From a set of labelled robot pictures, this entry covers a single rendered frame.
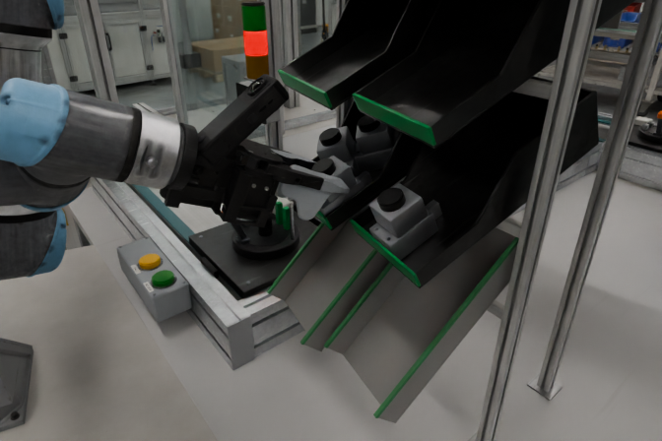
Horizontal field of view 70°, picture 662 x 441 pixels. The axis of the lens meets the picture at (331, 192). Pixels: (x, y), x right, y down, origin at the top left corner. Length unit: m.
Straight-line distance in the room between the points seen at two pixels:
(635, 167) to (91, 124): 1.57
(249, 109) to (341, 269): 0.34
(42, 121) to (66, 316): 0.69
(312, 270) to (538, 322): 0.48
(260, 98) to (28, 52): 0.46
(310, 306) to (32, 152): 0.46
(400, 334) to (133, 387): 0.47
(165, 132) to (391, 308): 0.39
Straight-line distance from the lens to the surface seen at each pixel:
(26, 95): 0.47
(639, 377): 1.01
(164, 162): 0.48
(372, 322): 0.70
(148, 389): 0.90
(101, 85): 1.87
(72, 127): 0.46
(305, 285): 0.78
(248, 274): 0.91
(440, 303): 0.65
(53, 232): 0.93
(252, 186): 0.52
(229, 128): 0.50
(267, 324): 0.87
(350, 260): 0.74
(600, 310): 1.12
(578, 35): 0.49
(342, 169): 0.58
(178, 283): 0.93
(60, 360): 1.01
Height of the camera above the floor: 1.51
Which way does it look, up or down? 27 degrees down
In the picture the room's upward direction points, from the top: straight up
